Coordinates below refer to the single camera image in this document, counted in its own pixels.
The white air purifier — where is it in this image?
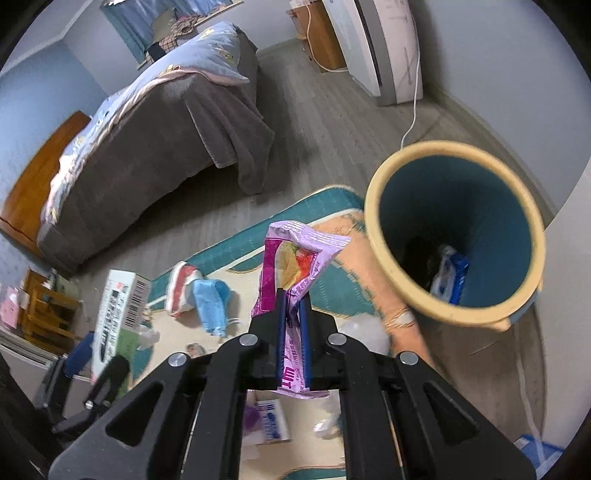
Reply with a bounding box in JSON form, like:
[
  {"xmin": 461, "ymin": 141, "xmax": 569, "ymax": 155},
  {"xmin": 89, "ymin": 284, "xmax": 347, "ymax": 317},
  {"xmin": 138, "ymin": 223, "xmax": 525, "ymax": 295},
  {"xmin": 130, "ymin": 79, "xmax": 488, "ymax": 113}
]
[{"xmin": 323, "ymin": 0, "xmax": 424, "ymax": 108}]

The wooden bed headboard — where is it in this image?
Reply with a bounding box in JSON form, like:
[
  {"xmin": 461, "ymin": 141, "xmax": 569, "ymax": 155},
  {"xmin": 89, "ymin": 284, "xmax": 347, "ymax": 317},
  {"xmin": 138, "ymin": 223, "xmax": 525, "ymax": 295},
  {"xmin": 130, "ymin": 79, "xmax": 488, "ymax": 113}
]
[{"xmin": 0, "ymin": 111, "xmax": 93, "ymax": 257}]

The pale green bag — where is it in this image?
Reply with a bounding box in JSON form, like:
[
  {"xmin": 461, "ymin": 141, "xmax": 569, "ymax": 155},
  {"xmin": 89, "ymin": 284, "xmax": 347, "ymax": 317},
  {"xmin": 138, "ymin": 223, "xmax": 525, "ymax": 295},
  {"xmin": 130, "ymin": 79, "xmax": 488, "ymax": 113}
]
[{"xmin": 51, "ymin": 272, "xmax": 79, "ymax": 303}]

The plaid clothes pile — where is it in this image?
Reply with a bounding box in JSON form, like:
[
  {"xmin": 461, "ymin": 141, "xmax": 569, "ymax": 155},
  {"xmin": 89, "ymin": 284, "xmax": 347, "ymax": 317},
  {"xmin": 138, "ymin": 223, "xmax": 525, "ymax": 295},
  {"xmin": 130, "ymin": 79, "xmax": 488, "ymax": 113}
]
[{"xmin": 154, "ymin": 14, "xmax": 208, "ymax": 51}]

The white low shelf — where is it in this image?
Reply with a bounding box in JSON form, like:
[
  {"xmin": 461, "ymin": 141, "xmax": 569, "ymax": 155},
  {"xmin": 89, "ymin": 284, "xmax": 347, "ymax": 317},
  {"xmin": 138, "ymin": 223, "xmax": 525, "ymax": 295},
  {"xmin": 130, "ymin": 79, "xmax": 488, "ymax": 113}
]
[{"xmin": 0, "ymin": 330, "xmax": 58, "ymax": 367}]

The red floral bag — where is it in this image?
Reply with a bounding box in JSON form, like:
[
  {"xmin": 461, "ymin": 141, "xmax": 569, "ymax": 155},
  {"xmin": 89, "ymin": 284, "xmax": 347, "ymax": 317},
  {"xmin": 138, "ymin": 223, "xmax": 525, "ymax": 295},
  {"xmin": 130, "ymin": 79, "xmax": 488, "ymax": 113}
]
[{"xmin": 166, "ymin": 261, "xmax": 204, "ymax": 317}]

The teal bin with yellow rim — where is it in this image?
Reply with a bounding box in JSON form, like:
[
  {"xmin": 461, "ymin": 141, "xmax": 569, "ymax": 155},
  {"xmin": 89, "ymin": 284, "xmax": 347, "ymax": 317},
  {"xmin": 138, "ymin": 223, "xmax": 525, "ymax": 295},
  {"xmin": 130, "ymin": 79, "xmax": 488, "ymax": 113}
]
[{"xmin": 364, "ymin": 141, "xmax": 547, "ymax": 333}]

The white furniture panel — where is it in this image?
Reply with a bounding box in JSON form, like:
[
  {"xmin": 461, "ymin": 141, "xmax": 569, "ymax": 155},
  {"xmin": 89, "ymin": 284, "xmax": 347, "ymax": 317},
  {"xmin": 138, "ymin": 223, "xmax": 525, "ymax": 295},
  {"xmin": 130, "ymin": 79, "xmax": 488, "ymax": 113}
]
[{"xmin": 545, "ymin": 157, "xmax": 591, "ymax": 453}]

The small white blue packet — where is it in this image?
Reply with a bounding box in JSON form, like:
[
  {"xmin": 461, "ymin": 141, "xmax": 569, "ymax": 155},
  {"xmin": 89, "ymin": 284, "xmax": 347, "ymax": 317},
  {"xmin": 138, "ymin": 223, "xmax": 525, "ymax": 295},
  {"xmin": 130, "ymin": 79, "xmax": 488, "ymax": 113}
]
[{"xmin": 253, "ymin": 398, "xmax": 291, "ymax": 446}]

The blue and white packet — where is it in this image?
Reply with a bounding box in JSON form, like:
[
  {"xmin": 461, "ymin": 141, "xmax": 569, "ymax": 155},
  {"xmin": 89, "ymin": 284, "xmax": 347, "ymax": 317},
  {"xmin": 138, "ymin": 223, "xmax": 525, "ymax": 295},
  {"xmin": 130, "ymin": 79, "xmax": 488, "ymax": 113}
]
[{"xmin": 431, "ymin": 244, "xmax": 470, "ymax": 305}]

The white and green carton box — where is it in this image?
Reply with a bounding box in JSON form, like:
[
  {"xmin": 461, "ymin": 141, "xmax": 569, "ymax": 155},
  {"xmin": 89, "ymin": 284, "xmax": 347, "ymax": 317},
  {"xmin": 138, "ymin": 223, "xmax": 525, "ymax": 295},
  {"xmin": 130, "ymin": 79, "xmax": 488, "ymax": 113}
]
[{"xmin": 90, "ymin": 269, "xmax": 153, "ymax": 384}]

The wooden cabinet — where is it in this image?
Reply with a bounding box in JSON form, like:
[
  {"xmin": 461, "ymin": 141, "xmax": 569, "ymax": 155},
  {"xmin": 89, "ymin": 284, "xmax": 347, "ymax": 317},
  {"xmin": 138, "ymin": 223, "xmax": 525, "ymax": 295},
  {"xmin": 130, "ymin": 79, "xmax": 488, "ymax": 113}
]
[{"xmin": 286, "ymin": 0, "xmax": 347, "ymax": 70}]

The purple snack wrapper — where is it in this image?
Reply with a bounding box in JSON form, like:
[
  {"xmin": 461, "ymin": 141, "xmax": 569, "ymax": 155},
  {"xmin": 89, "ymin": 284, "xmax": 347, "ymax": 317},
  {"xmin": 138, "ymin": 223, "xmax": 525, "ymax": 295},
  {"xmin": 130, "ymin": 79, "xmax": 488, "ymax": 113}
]
[{"xmin": 250, "ymin": 220, "xmax": 352, "ymax": 400}]

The patterned teal rug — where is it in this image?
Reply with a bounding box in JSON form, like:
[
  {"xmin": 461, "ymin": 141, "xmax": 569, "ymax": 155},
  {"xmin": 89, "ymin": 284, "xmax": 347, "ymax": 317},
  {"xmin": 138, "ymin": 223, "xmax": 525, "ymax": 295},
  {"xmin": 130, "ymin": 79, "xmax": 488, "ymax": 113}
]
[{"xmin": 106, "ymin": 185, "xmax": 462, "ymax": 480}]

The wooden chair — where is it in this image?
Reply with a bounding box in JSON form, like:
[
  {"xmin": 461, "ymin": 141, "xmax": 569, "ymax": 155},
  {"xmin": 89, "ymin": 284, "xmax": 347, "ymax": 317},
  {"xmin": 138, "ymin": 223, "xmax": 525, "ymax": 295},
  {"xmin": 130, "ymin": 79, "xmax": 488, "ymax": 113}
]
[{"xmin": 21, "ymin": 269, "xmax": 84, "ymax": 356}]

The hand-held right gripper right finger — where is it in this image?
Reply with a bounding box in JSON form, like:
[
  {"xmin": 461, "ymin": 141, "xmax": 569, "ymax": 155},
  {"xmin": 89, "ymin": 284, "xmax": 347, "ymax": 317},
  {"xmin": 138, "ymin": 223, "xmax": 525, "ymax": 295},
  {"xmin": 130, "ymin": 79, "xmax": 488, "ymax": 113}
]
[{"xmin": 298, "ymin": 295, "xmax": 539, "ymax": 480}]

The blue face mask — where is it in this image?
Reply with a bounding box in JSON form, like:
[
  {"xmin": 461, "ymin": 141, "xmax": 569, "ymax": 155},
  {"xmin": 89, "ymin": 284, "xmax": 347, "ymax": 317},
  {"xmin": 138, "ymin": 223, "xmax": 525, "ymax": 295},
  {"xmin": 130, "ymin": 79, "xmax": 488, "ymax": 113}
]
[{"xmin": 191, "ymin": 278, "xmax": 234, "ymax": 337}]

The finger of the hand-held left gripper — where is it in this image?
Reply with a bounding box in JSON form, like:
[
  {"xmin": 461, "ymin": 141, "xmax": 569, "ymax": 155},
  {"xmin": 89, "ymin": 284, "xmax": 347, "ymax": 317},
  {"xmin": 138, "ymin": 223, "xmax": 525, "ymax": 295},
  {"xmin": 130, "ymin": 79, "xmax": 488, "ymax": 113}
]
[
  {"xmin": 62, "ymin": 331, "xmax": 98, "ymax": 377},
  {"xmin": 85, "ymin": 354, "xmax": 131, "ymax": 409}
]

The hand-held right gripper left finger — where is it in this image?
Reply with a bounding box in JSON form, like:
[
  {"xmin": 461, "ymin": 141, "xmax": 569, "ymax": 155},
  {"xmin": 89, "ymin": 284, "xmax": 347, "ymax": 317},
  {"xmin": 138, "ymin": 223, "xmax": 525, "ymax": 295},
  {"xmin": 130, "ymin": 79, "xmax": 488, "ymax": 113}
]
[{"xmin": 48, "ymin": 287, "xmax": 287, "ymax": 480}]

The blue curtain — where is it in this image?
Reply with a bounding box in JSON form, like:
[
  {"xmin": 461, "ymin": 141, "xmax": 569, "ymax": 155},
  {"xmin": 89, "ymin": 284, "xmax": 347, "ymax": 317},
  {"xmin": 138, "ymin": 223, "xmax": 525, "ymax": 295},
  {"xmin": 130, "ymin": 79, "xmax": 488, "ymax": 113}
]
[{"xmin": 102, "ymin": 0, "xmax": 185, "ymax": 65}]

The cream power cable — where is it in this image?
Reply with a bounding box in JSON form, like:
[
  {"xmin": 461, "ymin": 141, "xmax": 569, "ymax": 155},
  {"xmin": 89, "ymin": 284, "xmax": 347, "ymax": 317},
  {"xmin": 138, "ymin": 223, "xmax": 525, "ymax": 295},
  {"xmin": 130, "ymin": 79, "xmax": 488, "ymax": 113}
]
[{"xmin": 302, "ymin": 0, "xmax": 349, "ymax": 73}]

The bed with grey blanket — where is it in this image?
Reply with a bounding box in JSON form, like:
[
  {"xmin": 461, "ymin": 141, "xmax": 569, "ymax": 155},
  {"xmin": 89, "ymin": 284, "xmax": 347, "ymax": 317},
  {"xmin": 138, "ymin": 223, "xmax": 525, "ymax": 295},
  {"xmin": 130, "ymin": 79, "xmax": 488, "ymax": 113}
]
[{"xmin": 37, "ymin": 28, "xmax": 275, "ymax": 278}]

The blue printed quilt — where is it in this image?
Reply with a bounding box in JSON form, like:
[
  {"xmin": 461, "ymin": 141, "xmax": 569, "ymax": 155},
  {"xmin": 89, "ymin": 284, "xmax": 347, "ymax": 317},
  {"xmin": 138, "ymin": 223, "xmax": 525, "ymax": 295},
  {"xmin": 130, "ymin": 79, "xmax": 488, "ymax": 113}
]
[{"xmin": 37, "ymin": 23, "xmax": 252, "ymax": 250}]

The white power cable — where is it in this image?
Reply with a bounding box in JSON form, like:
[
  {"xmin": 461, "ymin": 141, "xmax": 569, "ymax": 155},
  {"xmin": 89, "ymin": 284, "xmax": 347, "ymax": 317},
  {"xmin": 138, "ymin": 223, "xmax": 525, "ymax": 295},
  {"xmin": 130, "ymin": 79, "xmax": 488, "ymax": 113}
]
[{"xmin": 399, "ymin": 44, "xmax": 424, "ymax": 148}]

